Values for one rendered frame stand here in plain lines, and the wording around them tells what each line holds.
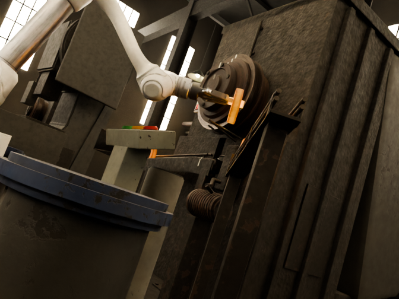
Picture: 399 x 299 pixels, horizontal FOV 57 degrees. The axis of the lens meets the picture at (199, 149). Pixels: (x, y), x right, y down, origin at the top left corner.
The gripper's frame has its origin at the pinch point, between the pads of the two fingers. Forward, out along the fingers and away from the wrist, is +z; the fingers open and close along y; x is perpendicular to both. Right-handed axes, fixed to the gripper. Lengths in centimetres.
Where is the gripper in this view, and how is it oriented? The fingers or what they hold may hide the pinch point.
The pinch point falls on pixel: (236, 102)
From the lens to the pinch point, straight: 159.7
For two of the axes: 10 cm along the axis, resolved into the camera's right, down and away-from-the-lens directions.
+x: 2.7, -9.5, 1.6
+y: 0.3, -1.6, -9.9
